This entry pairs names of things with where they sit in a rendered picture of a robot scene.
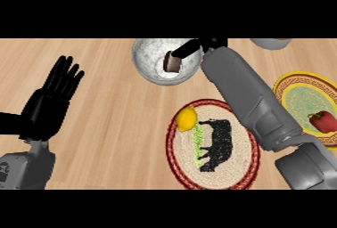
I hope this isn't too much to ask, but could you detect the red bell pepper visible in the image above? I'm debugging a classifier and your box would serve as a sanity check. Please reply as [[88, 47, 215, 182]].
[[307, 110, 337, 134]]

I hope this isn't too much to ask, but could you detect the brown cupcake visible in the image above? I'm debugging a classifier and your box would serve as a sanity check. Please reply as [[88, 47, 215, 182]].
[[162, 50, 184, 74]]

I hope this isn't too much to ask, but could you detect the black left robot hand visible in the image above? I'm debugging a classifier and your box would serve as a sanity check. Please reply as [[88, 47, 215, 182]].
[[0, 55, 85, 143]]

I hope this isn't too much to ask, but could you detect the round woven bull placemat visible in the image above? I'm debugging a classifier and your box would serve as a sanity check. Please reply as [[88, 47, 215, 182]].
[[164, 98, 261, 191]]

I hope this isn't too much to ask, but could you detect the grey round container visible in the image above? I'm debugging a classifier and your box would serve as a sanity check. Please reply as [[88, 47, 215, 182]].
[[248, 37, 294, 51]]

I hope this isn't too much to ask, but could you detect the white speckled bowl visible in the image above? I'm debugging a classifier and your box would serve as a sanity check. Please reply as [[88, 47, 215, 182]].
[[130, 37, 205, 86]]

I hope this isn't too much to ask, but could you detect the yellow patterned plate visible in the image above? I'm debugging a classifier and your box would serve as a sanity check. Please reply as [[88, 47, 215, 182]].
[[270, 70, 337, 151]]

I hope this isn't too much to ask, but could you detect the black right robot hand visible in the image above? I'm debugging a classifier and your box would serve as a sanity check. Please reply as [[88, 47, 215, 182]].
[[170, 37, 229, 59]]

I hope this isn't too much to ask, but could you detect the yellow lemon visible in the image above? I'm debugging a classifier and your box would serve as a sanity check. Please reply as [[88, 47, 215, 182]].
[[174, 105, 198, 134]]

